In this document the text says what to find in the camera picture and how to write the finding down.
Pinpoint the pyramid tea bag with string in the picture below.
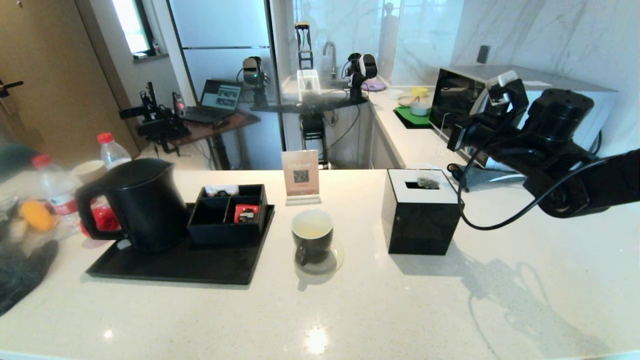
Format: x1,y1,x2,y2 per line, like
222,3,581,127
416,169,442,190

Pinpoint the black electric kettle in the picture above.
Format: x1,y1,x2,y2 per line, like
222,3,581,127
75,158,189,253

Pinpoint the green mat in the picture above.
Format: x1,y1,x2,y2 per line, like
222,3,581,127
393,105,443,129

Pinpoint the dark grey fabric pouch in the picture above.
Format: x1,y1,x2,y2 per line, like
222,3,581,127
446,162,527,193

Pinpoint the black tissue box white lid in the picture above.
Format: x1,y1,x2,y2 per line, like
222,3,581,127
381,168,466,256

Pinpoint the black white robot gripper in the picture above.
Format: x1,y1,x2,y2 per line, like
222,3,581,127
342,52,378,101

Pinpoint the silver microwave oven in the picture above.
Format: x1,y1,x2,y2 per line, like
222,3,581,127
429,64,619,172

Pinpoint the chrome sink faucet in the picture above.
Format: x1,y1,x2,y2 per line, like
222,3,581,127
322,41,340,80

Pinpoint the white dish rack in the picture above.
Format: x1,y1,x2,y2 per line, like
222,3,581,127
296,68,321,102

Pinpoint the QR code sign stand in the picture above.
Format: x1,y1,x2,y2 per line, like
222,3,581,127
280,149,322,206

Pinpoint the clear glass coaster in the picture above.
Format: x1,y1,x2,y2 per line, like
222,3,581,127
293,240,345,275

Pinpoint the black mug white inside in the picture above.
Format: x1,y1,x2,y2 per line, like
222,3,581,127
291,208,334,266

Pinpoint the grey robot gripper green light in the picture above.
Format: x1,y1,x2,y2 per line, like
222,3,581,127
236,56,271,108

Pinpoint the red sachet packet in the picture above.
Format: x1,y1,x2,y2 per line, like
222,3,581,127
234,204,260,223

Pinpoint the brown wooden desk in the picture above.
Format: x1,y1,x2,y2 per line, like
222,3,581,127
135,107,262,171

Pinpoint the open laptop computer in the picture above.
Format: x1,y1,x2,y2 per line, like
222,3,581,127
182,79,243,125

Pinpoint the frosted glass door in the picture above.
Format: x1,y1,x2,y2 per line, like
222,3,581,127
167,0,283,171

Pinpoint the black compartment organizer box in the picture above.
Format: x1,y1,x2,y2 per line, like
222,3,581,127
187,184,269,247

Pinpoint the black serving tray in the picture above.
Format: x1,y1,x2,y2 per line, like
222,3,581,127
86,202,276,286

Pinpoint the bright window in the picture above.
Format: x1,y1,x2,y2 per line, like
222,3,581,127
111,0,157,58

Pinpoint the water bottle white band label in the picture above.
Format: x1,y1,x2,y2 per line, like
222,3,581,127
96,132,132,170

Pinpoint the red toy apple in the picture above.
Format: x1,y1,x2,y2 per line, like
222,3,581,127
80,197,122,240

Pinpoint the brown paper cup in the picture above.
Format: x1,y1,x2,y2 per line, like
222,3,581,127
71,160,107,185

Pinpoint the water bottle mountain logo label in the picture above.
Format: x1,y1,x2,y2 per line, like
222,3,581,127
31,154,82,227

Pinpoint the brown wooden door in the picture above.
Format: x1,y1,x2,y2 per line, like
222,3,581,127
0,0,140,163

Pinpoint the teal chair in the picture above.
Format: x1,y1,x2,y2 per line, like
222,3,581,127
0,144,38,178

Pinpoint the grey fluffy towel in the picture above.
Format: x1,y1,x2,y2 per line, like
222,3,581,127
0,240,59,317

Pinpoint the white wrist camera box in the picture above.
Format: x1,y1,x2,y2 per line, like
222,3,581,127
482,70,519,107

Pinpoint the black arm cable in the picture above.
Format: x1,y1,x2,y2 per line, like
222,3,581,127
457,102,611,231

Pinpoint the black background robot frame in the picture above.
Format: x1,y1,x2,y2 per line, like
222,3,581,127
250,21,371,170

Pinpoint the black door handle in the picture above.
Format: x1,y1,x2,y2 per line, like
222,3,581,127
0,79,24,99

